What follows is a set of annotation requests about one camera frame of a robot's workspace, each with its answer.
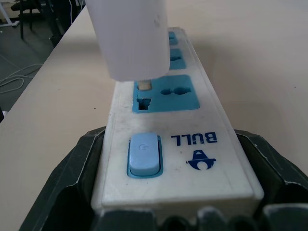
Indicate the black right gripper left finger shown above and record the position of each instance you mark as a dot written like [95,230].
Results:
[72,173]

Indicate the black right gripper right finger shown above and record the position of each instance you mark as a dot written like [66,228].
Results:
[272,168]

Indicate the white power strip blue sockets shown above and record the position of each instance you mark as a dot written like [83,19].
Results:
[178,149]

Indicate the white charger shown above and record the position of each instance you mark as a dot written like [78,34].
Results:
[131,38]

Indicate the black chair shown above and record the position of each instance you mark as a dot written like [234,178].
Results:
[38,14]

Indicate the white table leg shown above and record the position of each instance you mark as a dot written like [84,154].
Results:
[9,14]

